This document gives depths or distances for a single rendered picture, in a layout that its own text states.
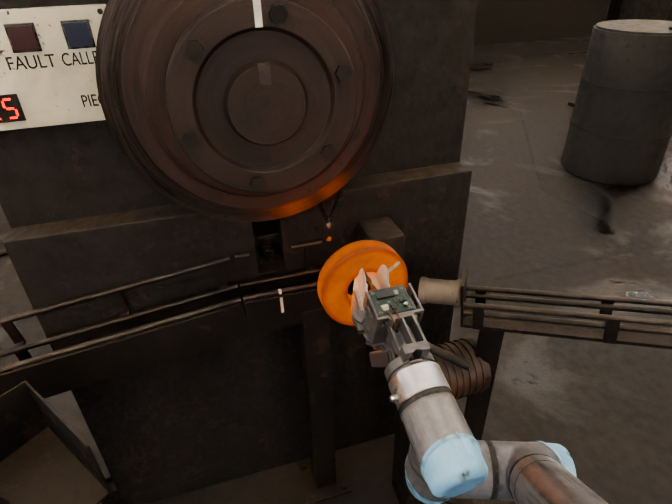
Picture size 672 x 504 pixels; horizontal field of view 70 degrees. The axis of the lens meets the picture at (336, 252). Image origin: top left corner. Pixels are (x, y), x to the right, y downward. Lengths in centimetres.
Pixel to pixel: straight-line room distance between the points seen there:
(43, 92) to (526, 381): 163
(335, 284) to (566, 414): 119
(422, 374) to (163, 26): 58
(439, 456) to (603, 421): 127
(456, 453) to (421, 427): 5
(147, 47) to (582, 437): 158
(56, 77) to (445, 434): 81
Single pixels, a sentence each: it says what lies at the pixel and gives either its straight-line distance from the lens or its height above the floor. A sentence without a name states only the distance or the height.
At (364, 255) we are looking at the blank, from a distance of 77.
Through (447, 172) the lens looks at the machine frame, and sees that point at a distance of 113.
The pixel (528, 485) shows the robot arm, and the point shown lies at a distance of 66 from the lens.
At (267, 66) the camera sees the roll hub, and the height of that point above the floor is 117.
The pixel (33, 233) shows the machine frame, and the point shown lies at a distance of 106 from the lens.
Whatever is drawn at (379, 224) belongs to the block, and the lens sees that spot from 104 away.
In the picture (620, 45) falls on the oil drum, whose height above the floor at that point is 81.
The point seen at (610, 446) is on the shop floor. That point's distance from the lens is 179.
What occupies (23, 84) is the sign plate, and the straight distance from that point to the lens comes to 98.
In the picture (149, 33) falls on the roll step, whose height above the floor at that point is 121.
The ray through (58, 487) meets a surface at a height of 61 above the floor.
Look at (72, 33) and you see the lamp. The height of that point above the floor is 120.
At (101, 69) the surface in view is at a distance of 81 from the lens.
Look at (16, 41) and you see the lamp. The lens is 96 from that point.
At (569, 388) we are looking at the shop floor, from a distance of 190.
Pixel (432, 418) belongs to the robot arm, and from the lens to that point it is 62.
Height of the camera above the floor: 131
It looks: 32 degrees down
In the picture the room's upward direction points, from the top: 2 degrees counter-clockwise
